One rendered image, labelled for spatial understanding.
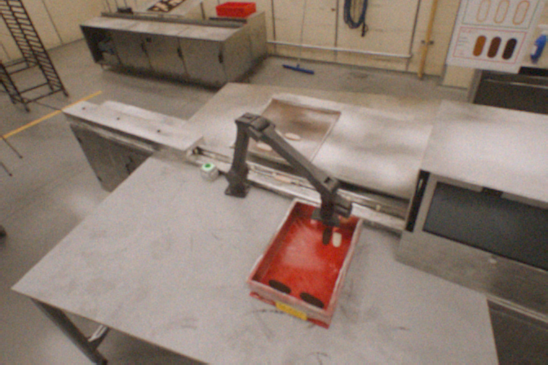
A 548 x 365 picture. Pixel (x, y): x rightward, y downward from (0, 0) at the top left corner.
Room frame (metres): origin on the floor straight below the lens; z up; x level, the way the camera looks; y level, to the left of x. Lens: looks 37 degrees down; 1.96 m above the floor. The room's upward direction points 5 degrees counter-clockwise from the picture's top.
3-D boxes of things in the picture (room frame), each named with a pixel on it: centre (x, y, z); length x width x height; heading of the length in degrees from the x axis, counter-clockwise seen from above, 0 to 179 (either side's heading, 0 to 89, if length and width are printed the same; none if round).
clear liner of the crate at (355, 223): (0.80, -0.11, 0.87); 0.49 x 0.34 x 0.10; 151
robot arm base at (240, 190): (1.28, 0.21, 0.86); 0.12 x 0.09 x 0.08; 68
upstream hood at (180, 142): (1.98, 1.00, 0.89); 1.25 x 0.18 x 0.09; 57
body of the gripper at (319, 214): (0.92, -0.20, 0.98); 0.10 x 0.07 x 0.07; 72
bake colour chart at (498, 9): (1.56, -1.11, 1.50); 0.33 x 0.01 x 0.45; 53
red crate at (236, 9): (5.20, 0.37, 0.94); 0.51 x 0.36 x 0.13; 61
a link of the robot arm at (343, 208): (0.90, -0.24, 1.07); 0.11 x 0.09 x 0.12; 49
